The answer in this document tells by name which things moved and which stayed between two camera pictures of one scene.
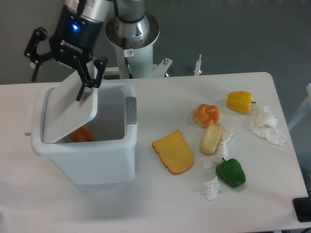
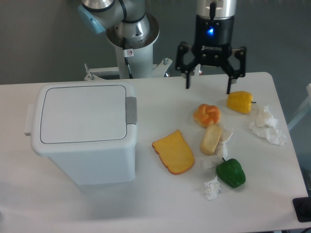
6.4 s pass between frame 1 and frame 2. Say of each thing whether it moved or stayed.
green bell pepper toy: stayed
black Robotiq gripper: moved
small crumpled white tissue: stayed
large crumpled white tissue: stayed
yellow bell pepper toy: stayed
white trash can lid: moved
